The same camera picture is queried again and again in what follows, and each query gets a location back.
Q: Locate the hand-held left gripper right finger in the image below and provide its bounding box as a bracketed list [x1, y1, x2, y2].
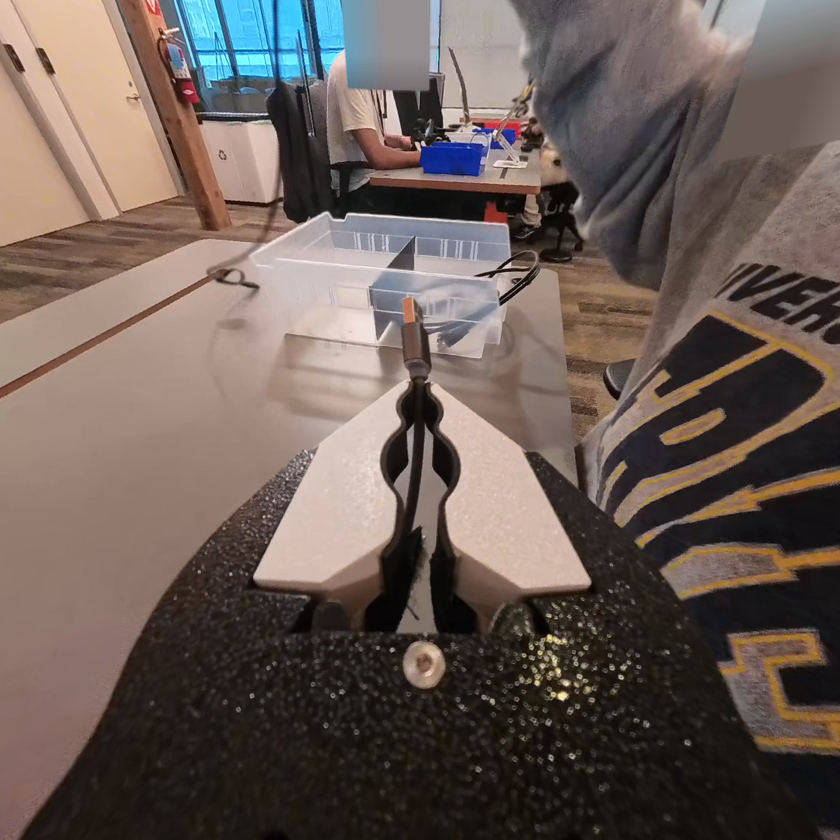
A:
[427, 382, 593, 634]

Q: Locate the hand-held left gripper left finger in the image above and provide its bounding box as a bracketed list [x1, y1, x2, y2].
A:
[252, 379, 425, 633]

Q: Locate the black usb cable grey plug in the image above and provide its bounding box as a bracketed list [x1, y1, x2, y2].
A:
[397, 295, 435, 536]

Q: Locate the thin black hub cable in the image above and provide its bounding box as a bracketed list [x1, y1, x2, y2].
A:
[472, 249, 542, 306]

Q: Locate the clear plastic bin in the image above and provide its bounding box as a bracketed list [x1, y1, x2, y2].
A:
[249, 211, 513, 361]

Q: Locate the person's right forearm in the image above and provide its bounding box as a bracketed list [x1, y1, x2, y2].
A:
[518, 0, 749, 290]

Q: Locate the person's black shoe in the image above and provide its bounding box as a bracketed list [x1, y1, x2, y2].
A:
[604, 357, 637, 401]

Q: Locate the person in grey sweatshirt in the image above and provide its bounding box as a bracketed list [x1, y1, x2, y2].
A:
[577, 141, 840, 840]

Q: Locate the brown edged desk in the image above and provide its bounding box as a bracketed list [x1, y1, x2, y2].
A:
[367, 141, 546, 221]

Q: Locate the white recycling cabinet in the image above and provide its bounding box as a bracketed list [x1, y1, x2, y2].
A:
[200, 118, 283, 204]

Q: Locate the black chair with jacket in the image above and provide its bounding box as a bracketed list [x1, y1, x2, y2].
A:
[266, 79, 337, 224]

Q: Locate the blue plastic bin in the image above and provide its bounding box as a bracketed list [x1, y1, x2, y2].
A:
[420, 139, 490, 178]

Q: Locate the red fire extinguisher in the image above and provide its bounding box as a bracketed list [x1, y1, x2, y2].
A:
[157, 29, 201, 106]

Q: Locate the white double door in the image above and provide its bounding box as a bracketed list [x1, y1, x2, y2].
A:
[29, 0, 183, 214]
[0, 39, 89, 247]

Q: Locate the thin black hanging cable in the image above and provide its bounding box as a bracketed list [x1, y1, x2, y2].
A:
[206, 0, 284, 293]

